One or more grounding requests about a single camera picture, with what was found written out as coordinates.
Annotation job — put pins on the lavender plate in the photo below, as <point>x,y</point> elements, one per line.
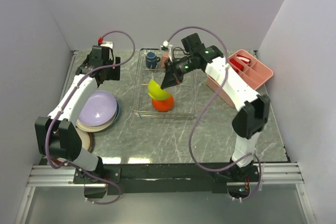
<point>99,109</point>

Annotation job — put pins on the yellow-green bowl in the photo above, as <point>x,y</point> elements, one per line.
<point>155,91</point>

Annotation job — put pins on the red white item in tray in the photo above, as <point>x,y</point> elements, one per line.
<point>244,59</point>

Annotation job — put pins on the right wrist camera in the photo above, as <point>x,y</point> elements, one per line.
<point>166,46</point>

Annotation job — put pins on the black base beam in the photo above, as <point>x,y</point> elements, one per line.
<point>176,178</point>

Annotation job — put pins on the pink compartment tray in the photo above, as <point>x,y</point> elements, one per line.
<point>254,75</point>

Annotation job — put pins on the brown rimmed cream plate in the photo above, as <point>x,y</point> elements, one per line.
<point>87,139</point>

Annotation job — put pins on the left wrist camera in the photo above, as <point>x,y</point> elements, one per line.
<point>103,43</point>

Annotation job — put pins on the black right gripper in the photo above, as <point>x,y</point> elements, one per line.
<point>171,78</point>

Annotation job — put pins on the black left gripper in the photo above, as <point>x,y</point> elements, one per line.
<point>114,74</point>

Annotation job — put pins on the dark blue mug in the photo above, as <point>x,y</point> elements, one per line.
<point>152,60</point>

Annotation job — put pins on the blue plate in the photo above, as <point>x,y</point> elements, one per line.
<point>117,113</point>

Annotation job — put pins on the pink mug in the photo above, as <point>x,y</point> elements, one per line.
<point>164,58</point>

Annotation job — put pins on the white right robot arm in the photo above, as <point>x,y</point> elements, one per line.
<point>252,108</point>

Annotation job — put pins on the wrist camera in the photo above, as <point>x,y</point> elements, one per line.
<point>103,43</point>
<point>166,46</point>

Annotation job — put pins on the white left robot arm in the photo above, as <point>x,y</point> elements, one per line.
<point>56,133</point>

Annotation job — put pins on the orange bowl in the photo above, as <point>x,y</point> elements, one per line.
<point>164,105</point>

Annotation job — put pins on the aluminium rail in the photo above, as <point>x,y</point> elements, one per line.
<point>271,173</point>

